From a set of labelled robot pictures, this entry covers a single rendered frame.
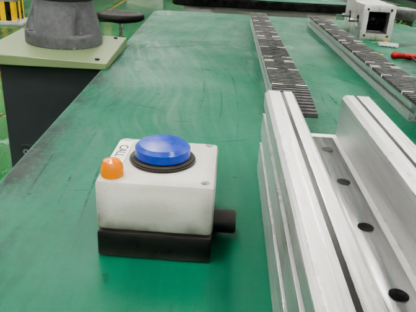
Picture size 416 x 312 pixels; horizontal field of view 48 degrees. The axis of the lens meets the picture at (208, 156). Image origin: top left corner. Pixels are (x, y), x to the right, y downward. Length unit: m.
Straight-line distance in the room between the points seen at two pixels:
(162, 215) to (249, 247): 0.08
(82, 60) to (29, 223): 0.53
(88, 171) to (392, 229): 0.28
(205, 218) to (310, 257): 0.12
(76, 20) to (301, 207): 0.77
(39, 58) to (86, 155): 0.41
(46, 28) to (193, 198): 0.69
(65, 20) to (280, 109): 0.63
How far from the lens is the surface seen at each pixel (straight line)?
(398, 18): 5.43
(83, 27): 0.96
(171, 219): 0.32
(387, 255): 0.27
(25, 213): 0.41
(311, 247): 0.21
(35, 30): 0.97
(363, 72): 0.94
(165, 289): 0.31
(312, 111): 0.60
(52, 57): 0.89
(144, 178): 0.31
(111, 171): 0.31
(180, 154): 0.32
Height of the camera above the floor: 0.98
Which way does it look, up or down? 23 degrees down
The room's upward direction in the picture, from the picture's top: 3 degrees clockwise
